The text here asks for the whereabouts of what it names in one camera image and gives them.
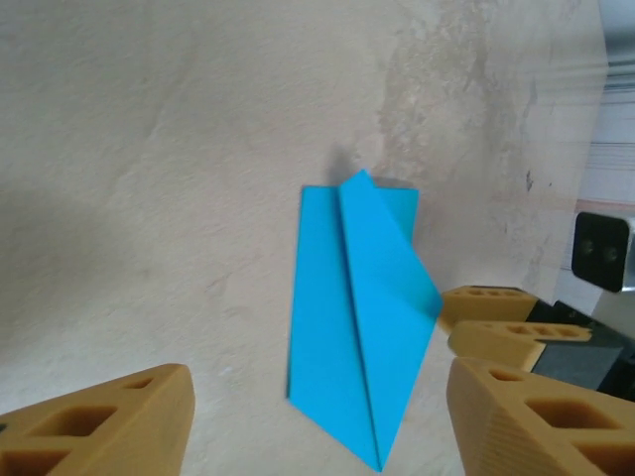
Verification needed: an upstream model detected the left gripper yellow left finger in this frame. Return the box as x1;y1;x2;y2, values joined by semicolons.
0;363;196;476

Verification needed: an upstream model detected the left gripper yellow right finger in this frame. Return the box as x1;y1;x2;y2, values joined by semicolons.
444;356;635;476

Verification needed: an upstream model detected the teal blue cloth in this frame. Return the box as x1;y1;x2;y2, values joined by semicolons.
286;168;445;473

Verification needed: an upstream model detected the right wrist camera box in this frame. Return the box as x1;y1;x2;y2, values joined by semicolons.
570;211;635;294

